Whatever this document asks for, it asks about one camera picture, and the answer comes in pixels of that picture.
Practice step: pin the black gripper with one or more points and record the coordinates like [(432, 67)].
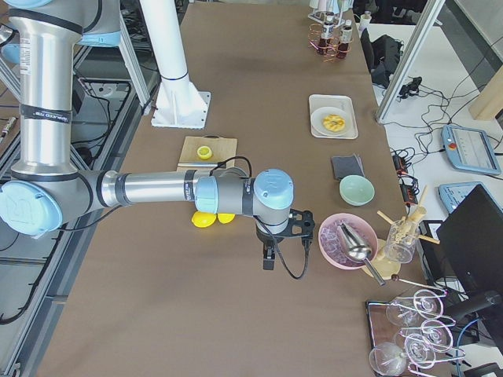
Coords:
[(266, 238)]

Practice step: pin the tea bottle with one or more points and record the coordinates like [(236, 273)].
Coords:
[(326, 33), (344, 40)]

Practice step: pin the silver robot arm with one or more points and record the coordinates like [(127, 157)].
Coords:
[(46, 190)]

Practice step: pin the cream serving tray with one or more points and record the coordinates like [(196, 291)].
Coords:
[(321, 106)]

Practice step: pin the yellow lemon upper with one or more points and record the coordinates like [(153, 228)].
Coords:
[(225, 218)]

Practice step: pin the yellow lemon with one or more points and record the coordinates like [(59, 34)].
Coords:
[(203, 220), (225, 218)]

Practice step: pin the pink bowl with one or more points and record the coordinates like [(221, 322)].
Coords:
[(362, 227)]

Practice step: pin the clear ice cubes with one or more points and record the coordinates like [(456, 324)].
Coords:
[(332, 247)]

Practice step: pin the yellow lemon lower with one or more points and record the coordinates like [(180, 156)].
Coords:
[(203, 220)]

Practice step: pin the steel ice scoop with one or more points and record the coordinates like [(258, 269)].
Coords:
[(357, 250)]

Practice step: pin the mint green bowl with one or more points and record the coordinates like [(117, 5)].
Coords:
[(356, 190)]

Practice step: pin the steel muddler bar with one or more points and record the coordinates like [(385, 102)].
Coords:
[(198, 165)]

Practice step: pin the half lemon slice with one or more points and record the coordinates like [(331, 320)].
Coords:
[(204, 152)]

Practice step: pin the wooden cutting board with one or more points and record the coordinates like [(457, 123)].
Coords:
[(223, 148)]

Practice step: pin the grey folded cloth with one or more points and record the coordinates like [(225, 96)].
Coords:
[(344, 166)]

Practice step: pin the clear glass cup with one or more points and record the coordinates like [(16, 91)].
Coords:
[(401, 241)]

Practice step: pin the wooden cup stand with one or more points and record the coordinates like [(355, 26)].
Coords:
[(388, 268)]

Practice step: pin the white round plate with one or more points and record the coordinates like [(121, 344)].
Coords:
[(317, 116)]

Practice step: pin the wine glass rack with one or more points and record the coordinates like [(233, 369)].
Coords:
[(411, 334)]

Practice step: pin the teach pendant lower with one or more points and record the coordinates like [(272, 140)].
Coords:
[(452, 194)]

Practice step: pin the teach pendant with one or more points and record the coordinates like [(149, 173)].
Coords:
[(452, 194), (470, 150)]

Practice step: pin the black monitor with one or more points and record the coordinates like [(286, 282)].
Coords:
[(471, 239)]

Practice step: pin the teach pendant upper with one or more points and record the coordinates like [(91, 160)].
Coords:
[(470, 150)]

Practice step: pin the braided ring bread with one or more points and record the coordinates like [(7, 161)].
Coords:
[(334, 123)]

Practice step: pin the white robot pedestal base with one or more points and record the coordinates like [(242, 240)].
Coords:
[(179, 104)]

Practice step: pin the copper wire bottle rack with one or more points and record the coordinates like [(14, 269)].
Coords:
[(313, 37)]

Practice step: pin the aluminium frame post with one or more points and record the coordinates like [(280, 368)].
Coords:
[(412, 49)]

